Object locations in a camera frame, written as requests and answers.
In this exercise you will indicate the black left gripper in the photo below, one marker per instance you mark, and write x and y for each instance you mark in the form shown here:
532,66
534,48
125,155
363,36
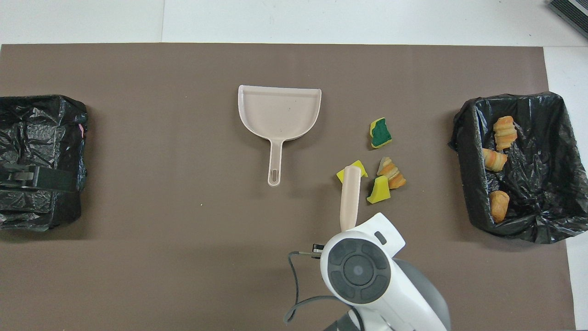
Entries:
11,184

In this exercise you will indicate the beige plastic dustpan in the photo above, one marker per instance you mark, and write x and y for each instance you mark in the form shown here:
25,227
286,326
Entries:
278,110

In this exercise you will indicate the beige brush with black bristles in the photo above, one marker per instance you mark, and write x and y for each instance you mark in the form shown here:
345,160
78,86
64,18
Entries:
350,197

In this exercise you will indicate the notched yellow sponge piece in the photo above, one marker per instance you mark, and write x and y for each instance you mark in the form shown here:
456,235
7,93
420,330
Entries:
363,169

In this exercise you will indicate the small yellow sponge piece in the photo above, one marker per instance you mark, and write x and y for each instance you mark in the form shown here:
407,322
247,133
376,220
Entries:
379,191

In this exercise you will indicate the green and yellow sponge piece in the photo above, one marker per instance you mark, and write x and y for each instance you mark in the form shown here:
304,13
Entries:
381,134

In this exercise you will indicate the cut orange striped croissant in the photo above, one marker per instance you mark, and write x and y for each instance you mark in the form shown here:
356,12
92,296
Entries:
392,174

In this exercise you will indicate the small striped croissant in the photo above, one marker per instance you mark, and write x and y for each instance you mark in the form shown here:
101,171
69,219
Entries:
494,159

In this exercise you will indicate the brown bread roll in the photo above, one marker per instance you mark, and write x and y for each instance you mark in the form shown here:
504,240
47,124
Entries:
499,207

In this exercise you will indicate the long pale croissant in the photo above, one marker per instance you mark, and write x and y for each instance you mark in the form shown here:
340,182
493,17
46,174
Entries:
505,132

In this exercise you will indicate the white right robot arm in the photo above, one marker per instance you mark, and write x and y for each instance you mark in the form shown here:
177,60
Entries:
358,271

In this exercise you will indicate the bin covered by black bag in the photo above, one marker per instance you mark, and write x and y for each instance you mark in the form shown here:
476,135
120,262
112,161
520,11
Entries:
41,128

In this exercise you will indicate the open bin with black bag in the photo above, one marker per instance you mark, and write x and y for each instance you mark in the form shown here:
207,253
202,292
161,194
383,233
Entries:
537,184

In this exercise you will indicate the brown table mat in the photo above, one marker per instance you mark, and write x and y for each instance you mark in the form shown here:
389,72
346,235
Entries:
183,230

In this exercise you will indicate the dark grey ribbed panel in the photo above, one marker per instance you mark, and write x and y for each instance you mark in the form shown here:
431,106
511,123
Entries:
572,14

